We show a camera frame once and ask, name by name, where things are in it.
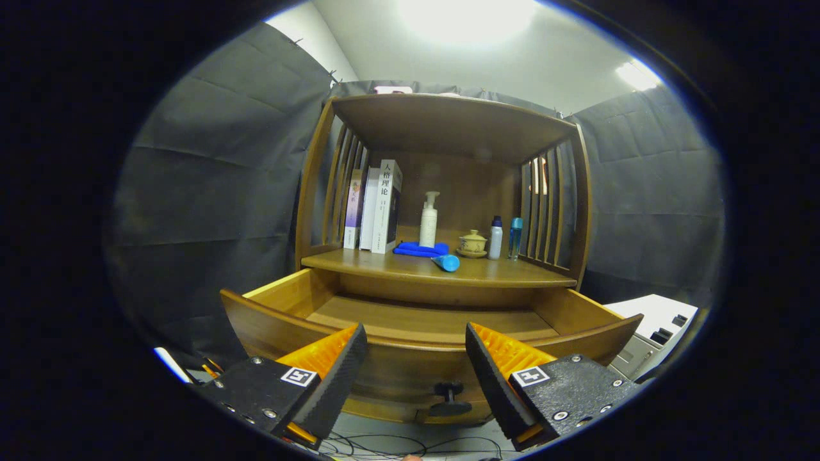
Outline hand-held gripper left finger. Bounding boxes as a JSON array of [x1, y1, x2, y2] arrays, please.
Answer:
[[192, 323, 369, 451]]

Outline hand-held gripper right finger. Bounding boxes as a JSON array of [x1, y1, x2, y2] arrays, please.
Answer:
[[465, 322, 644, 451]]

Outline black drawer knob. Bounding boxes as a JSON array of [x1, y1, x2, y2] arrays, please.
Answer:
[[428, 382, 473, 418]]

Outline wooden drawer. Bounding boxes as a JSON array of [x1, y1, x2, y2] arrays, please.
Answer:
[[220, 268, 644, 426]]

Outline wooden countertop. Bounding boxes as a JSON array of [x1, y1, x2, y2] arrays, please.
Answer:
[[301, 224, 578, 289]]

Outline brown wooden cabinet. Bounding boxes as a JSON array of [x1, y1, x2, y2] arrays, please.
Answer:
[[295, 93, 593, 308]]

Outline beige lidded tea cup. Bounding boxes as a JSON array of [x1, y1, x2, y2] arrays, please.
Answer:
[[457, 229, 488, 259]]

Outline blue folded cloth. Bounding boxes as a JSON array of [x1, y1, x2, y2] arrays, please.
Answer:
[[393, 241, 450, 259]]

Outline white flat object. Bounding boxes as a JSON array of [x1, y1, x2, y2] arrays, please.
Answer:
[[154, 347, 193, 385]]

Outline thin white book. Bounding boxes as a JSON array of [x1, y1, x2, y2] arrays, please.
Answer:
[[359, 166, 381, 252]]

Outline purple book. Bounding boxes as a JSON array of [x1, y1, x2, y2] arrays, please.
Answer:
[[343, 168, 364, 250]]

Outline white pump bottle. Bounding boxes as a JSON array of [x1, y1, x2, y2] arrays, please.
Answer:
[[419, 191, 441, 248]]

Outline white book with dark cover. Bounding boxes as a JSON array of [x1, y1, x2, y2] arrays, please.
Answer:
[[371, 159, 404, 255]]

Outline black backdrop cloth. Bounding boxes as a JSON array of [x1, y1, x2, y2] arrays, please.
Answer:
[[106, 22, 728, 372]]

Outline small ceiling light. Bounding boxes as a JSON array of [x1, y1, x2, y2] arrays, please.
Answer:
[[615, 59, 664, 92]]

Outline large ceiling light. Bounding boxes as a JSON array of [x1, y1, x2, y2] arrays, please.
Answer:
[[397, 0, 539, 42]]

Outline black floor cables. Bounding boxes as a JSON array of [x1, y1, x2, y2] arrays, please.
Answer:
[[317, 429, 507, 460]]

